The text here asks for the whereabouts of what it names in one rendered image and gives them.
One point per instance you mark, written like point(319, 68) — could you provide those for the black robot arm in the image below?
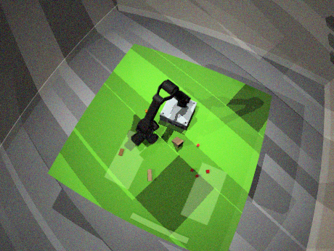
point(145, 125)

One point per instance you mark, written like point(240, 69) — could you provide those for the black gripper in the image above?
point(154, 129)

